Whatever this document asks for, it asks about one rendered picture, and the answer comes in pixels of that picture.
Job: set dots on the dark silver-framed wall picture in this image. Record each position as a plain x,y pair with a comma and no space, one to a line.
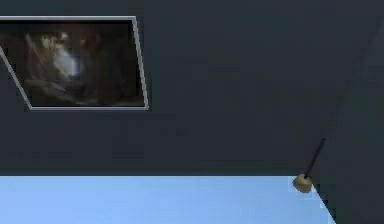
83,66

